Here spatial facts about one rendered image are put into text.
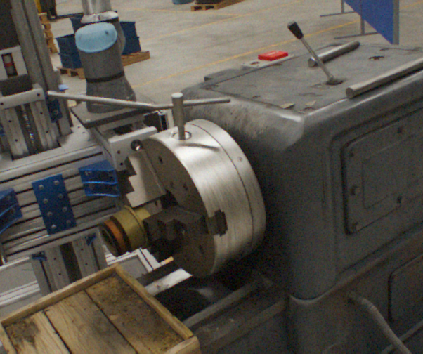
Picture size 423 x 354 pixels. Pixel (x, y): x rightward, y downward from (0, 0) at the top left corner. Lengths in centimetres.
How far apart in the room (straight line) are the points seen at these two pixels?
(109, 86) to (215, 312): 73
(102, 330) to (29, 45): 91
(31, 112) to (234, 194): 86
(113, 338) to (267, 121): 53
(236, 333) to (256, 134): 40
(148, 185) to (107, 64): 55
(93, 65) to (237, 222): 74
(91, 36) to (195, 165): 67
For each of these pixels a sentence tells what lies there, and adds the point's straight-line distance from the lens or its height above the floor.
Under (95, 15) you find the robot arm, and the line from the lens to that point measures 166.
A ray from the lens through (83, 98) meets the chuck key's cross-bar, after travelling 99.
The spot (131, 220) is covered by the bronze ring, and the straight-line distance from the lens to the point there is 101.
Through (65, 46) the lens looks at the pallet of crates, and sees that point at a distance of 796.
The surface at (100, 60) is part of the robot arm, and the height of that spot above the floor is 131.
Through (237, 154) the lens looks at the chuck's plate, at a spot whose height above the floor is 119.
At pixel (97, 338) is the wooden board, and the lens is 111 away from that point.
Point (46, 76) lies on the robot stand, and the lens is 169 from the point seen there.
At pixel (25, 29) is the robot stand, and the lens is 167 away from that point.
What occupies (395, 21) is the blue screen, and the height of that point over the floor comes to 53.
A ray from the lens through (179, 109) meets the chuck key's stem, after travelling 98.
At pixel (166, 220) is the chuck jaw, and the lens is 98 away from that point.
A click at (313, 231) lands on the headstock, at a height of 103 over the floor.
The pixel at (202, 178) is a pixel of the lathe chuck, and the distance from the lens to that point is 95.
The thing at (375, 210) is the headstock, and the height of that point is 99.
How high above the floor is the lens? 158
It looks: 25 degrees down
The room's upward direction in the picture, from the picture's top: 9 degrees counter-clockwise
